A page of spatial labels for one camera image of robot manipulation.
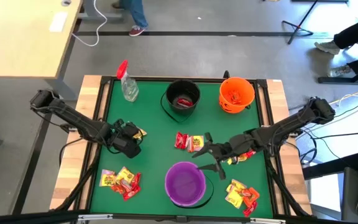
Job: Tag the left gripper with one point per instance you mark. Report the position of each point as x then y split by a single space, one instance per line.
126 146

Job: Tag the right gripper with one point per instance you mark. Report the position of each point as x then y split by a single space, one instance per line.
225 151

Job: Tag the yellow candy packet purple edge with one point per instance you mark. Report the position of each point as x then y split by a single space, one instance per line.
196 143
107 179

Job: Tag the red candy wrapper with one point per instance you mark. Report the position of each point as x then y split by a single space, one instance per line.
183 102
131 193
136 180
181 140
250 209
250 153

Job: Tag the orange candy wrapper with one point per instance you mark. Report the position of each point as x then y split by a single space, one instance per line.
235 96
118 188
250 195

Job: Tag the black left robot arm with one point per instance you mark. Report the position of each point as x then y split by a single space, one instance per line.
73 119

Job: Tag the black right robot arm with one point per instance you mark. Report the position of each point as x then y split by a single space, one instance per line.
284 127

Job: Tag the purple plastic bucket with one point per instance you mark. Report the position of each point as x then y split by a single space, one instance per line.
185 183

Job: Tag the clear spray bottle red trigger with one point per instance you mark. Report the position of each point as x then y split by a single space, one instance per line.
129 90

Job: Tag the black plastic bucket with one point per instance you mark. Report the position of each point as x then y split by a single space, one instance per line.
182 87

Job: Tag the orange pumpkin bucket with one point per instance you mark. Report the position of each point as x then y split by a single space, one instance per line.
247 90

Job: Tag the black clamp knob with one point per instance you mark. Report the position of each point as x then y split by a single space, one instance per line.
226 74

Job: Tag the black support beam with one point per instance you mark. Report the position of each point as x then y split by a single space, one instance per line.
328 168

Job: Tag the person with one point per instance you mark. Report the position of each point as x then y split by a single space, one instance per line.
353 34
137 12

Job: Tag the white label sticker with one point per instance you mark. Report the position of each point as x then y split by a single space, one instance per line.
58 21

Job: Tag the black desk foot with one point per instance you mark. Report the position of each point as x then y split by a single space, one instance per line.
337 80

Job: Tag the light wooden desk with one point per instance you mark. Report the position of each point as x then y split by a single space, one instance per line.
17 37

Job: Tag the black tripod stand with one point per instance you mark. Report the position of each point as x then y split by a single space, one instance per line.
297 28

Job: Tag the black table-level camera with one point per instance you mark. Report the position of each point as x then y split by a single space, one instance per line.
181 219

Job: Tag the black aluminium table frame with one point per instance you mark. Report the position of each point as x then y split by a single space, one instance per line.
154 78

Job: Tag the silver metal bracket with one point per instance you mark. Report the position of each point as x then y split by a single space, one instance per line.
267 221
95 217

